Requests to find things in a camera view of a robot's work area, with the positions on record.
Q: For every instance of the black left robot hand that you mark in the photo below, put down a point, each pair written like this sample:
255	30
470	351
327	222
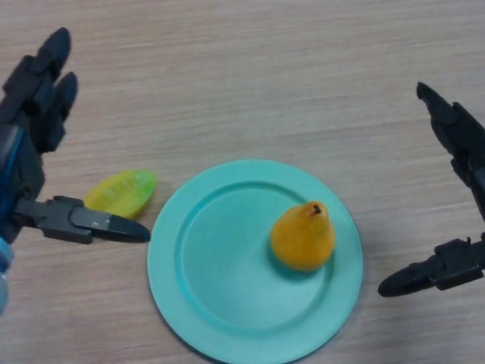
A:
60	220

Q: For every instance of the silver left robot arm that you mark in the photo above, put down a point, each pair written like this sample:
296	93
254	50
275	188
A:
3	295

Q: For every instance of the yellow pear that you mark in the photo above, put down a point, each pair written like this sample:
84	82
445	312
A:
303	239

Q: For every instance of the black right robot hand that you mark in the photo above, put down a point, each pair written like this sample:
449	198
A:
458	265

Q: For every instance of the yellow green starfruit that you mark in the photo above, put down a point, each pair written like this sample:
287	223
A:
121	189

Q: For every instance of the teal round plate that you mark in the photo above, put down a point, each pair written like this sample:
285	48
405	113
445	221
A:
227	273

